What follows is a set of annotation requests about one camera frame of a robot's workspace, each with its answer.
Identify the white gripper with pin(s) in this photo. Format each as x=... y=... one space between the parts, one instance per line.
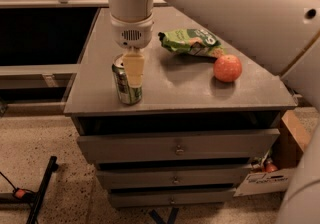
x=132 y=34

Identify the green soda can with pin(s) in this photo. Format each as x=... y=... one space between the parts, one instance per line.
x=126 y=94

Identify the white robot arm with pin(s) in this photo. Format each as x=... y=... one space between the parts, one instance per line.
x=280 y=35

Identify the green rice chip bag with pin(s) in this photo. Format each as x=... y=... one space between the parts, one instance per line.
x=195 y=42

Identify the grey drawer cabinet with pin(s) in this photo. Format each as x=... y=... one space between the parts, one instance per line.
x=189 y=140

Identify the orange fruit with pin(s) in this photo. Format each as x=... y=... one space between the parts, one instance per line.
x=227 y=68

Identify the cardboard box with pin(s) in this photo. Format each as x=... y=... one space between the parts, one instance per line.
x=291 y=143

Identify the black stand leg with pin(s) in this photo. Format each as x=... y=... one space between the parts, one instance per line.
x=52 y=166

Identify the white label sheet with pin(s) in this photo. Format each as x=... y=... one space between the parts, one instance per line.
x=263 y=182

